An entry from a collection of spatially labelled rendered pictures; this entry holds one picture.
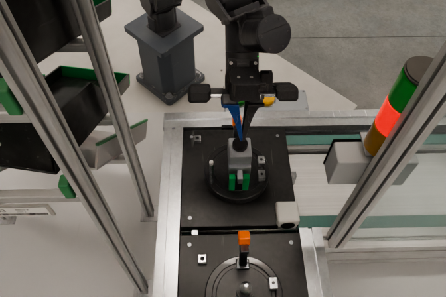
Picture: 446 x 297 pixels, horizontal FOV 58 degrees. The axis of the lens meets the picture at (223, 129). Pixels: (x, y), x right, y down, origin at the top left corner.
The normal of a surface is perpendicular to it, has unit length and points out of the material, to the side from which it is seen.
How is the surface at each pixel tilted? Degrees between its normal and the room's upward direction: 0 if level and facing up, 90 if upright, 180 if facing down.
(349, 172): 90
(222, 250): 0
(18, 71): 90
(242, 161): 90
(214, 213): 0
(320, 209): 0
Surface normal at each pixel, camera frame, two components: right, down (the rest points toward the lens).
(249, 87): 0.05, 0.58
